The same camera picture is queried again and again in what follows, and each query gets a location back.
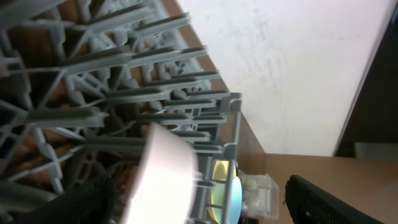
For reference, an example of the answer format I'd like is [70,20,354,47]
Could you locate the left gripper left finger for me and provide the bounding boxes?
[11,177,115,224]

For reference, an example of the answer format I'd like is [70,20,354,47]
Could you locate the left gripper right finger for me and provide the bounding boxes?
[284,175,382,224]

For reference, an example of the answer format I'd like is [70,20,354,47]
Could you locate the light blue bowl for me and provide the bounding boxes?
[228,176,243,224]

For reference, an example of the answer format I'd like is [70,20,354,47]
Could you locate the clear plastic bin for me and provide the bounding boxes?
[238,170,280,220]

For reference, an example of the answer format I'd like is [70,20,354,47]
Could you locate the yellow plate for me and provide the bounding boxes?
[208,160,237,223]

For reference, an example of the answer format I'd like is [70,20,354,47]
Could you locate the grey plastic dish rack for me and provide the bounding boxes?
[1,0,241,223]

